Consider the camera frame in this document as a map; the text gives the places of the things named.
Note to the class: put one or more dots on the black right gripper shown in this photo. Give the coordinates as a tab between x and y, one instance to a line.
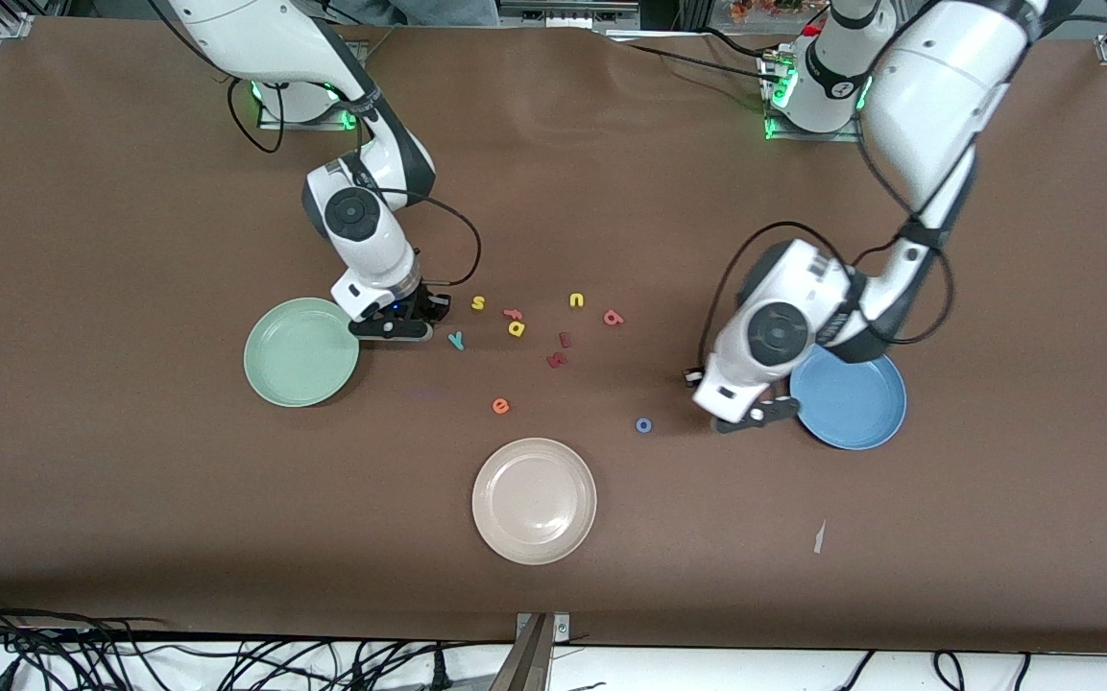
427	305

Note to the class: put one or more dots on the teal letter y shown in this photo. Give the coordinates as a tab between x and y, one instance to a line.
458	341

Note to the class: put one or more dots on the red letter a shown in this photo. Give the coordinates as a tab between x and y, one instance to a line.
616	321

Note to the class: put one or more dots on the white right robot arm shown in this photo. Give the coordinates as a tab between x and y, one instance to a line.
265	38

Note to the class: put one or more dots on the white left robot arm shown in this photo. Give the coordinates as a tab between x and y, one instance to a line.
937	86

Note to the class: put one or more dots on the maroon letter z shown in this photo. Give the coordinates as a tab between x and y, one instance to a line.
557	360

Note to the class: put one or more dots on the green plate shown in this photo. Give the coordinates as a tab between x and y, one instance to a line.
301	352

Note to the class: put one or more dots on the blue plate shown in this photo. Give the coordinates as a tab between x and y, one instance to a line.
855	408

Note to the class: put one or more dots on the beige plate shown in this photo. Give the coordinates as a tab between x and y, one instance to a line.
534	501

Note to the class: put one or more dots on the small white paper scrap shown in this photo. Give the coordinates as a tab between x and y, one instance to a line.
819	537

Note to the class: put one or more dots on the grey metal device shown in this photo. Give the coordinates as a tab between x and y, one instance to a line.
572	14

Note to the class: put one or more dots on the grey metal pole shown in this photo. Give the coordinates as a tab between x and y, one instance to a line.
524	667

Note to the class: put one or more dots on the brown table cover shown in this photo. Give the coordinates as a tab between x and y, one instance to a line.
131	480

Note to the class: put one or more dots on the orange flower bunch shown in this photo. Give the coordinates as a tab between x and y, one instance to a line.
764	10

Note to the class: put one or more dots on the small metal bracket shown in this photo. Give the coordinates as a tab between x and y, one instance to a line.
561	629

